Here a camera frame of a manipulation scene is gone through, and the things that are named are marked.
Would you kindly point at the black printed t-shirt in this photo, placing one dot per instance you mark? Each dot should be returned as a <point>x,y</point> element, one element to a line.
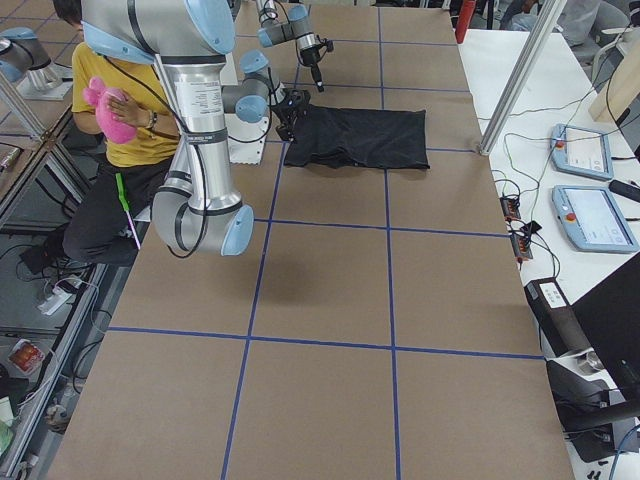
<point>379,139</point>

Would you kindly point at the orange circuit board upper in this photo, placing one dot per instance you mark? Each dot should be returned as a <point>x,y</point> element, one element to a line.
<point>510,208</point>

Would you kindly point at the aluminium frame post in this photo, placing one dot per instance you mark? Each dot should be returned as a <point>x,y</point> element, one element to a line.
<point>533,46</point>

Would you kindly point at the pink plush toy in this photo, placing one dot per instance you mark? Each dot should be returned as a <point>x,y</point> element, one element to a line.
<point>98,95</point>

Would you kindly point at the black device box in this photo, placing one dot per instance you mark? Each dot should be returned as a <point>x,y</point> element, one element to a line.
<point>559,330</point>

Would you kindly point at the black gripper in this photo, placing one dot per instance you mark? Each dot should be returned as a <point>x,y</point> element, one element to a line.
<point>309,56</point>
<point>289,111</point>

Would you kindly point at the green pink stick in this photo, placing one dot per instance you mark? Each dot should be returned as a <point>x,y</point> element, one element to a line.
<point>126,208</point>

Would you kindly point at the orange circuit board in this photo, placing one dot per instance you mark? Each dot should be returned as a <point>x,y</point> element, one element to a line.
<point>510,208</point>
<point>520,246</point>

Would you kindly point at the red food tray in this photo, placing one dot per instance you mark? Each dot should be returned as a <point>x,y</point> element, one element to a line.
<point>26,356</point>

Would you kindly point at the orange circuit board lower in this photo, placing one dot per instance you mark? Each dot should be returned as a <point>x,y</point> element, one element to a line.
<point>520,246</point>

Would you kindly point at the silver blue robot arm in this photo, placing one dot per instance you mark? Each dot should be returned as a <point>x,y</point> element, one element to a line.
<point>279,25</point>
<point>198,207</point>

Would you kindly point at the person's hand on plush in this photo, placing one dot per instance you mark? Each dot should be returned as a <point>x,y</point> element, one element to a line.
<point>129,112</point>

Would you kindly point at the teach pendant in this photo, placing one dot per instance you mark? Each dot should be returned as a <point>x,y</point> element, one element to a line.
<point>592,220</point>
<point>581,151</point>

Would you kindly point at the person in yellow shirt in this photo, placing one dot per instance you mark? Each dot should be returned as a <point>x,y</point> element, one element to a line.
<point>95,233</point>

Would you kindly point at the white power strip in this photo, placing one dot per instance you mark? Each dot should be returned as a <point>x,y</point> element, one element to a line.
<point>61,293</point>

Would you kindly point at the upper teach pendant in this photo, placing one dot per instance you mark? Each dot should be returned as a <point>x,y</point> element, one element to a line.
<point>581,151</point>

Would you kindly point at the lower teach pendant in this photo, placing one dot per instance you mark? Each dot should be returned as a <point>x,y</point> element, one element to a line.
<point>592,220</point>

